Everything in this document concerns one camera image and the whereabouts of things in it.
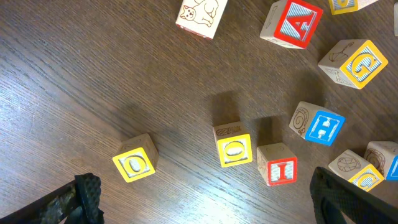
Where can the blue H block left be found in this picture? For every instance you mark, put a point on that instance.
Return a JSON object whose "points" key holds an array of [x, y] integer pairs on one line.
{"points": [[316, 124]]}

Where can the blue h block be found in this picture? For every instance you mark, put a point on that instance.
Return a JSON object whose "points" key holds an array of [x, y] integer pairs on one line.
{"points": [[383, 156], [316, 124]]}

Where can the yellow O block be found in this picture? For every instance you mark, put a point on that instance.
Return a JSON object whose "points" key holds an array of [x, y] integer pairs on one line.
{"points": [[233, 143]]}

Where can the yellow O block lowest left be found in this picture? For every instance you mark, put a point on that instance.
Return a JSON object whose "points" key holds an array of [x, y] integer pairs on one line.
{"points": [[137, 158]]}

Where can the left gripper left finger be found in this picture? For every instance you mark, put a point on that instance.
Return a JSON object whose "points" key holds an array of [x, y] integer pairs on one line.
{"points": [[75, 202]]}

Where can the red I block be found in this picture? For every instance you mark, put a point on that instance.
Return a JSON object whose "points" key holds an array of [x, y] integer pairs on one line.
{"points": [[277, 164]]}

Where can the plain wood yellow-side block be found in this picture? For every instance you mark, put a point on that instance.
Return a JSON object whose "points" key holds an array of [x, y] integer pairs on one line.
{"points": [[345, 6]]}

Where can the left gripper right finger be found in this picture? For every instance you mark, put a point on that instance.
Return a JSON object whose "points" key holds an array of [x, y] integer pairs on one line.
{"points": [[334, 197]]}

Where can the red A block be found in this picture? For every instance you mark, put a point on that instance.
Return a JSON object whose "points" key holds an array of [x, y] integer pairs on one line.
{"points": [[291, 23]]}

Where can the yellow block centre left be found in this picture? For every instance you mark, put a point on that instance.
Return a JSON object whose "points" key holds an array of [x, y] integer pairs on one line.
{"points": [[356, 170]]}

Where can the blue H block centre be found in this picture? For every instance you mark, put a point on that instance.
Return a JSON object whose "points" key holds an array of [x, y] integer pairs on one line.
{"points": [[383, 156]]}

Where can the yellow G block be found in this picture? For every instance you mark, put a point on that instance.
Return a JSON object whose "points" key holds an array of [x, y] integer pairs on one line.
{"points": [[353, 62]]}

